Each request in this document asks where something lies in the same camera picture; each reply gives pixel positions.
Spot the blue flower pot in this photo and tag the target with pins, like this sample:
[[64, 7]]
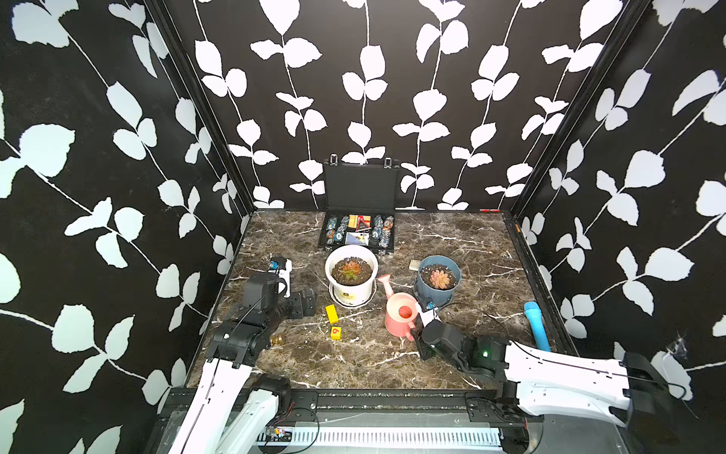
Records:
[[424, 292]]

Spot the black poker chip case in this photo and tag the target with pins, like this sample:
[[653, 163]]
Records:
[[360, 205]]

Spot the white flower pot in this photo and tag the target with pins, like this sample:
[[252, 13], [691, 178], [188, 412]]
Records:
[[358, 291]]

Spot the yellow number cube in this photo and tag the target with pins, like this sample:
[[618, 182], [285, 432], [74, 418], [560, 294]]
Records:
[[336, 333]]

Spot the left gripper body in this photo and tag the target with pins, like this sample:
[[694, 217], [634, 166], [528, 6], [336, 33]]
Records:
[[292, 306]]

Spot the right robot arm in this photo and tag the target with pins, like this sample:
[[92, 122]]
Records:
[[627, 392]]

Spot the yellow rectangular block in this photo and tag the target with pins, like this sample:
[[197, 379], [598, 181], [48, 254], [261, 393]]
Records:
[[332, 314]]

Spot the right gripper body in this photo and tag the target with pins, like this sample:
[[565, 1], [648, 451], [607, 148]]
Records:
[[420, 340]]

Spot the front metal rail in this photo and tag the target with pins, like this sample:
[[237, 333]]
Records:
[[425, 421]]

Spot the blue cylinder tool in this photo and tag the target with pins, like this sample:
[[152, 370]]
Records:
[[535, 317]]

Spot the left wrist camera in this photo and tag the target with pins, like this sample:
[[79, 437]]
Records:
[[282, 267]]

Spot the pink watering can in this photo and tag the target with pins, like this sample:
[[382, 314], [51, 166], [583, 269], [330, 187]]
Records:
[[401, 311]]

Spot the red-green succulent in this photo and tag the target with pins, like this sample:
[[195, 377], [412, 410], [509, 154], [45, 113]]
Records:
[[350, 271]]

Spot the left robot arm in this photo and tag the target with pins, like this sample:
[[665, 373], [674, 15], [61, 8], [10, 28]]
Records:
[[236, 346]]

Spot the white pot saucer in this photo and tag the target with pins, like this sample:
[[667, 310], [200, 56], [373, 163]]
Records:
[[350, 301]]

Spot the pink succulent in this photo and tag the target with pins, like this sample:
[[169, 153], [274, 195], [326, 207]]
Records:
[[442, 279]]

